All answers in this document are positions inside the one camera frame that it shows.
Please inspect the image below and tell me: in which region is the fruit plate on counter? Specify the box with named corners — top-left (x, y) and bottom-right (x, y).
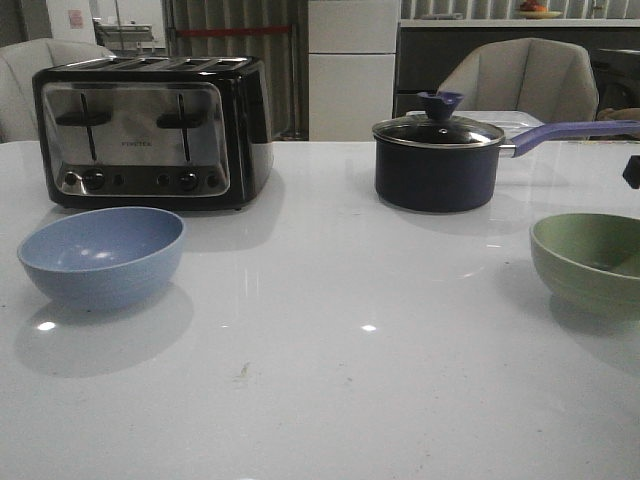
top-left (516, 0), bottom-right (562, 20)

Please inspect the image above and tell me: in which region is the dark blue saucepan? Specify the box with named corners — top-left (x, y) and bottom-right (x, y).
top-left (374, 120), bottom-right (639, 213)

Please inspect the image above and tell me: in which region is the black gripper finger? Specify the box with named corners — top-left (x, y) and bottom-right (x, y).
top-left (622, 155), bottom-right (640, 189)

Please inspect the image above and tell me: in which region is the white refrigerator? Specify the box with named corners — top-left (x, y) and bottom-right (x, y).
top-left (308, 1), bottom-right (401, 141)

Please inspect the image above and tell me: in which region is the blue bowl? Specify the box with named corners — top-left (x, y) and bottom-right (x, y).
top-left (17, 206), bottom-right (186, 310)

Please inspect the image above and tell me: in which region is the beige chair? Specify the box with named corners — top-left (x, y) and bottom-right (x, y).
top-left (1, 38), bottom-right (113, 143)
top-left (438, 38), bottom-right (599, 123)

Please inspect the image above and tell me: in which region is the beige chair right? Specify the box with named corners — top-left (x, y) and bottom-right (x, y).
top-left (438, 38), bottom-right (599, 123)

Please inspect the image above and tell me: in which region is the green bowl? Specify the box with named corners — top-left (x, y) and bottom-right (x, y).
top-left (530, 213), bottom-right (639, 319)

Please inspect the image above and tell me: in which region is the black and steel toaster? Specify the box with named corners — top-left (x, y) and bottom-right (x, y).
top-left (33, 57), bottom-right (273, 211)

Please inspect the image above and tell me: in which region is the glass pot lid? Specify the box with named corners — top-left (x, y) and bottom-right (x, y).
top-left (372, 91), bottom-right (505, 149)

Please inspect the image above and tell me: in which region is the beige chair left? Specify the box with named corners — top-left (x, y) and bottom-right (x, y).
top-left (1, 38), bottom-right (113, 143)

